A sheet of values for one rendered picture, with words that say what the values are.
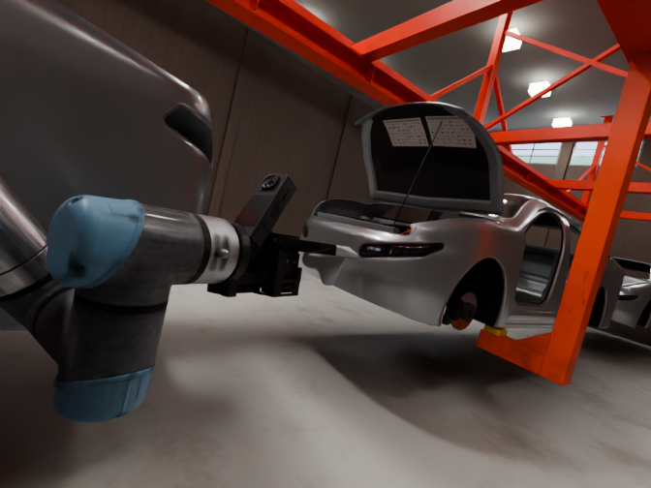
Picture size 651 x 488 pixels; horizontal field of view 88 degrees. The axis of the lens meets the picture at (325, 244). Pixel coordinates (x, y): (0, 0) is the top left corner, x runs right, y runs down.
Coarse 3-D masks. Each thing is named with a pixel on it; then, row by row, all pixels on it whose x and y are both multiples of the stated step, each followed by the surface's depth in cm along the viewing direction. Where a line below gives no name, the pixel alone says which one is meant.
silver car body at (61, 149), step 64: (0, 0) 86; (0, 64) 88; (64, 64) 95; (128, 64) 104; (0, 128) 90; (64, 128) 97; (128, 128) 106; (192, 128) 130; (64, 192) 100; (128, 192) 110; (192, 192) 125; (0, 320) 97
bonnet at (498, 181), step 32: (384, 128) 332; (416, 128) 303; (448, 128) 279; (480, 128) 255; (384, 160) 364; (416, 160) 329; (448, 160) 300; (480, 160) 275; (384, 192) 383; (416, 192) 346; (448, 192) 315; (480, 192) 287
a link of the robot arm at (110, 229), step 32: (64, 224) 26; (96, 224) 25; (128, 224) 27; (160, 224) 29; (192, 224) 32; (64, 256) 25; (96, 256) 25; (128, 256) 26; (160, 256) 29; (192, 256) 31; (96, 288) 27; (128, 288) 28; (160, 288) 30
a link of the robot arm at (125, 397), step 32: (64, 320) 30; (96, 320) 27; (128, 320) 28; (160, 320) 31; (64, 352) 28; (96, 352) 27; (128, 352) 29; (64, 384) 28; (96, 384) 28; (128, 384) 29; (64, 416) 28; (96, 416) 28
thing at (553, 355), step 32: (640, 64) 237; (640, 96) 234; (640, 128) 234; (608, 160) 243; (608, 192) 240; (608, 224) 238; (576, 256) 250; (576, 288) 247; (576, 320) 244; (512, 352) 274; (544, 352) 258; (576, 352) 249
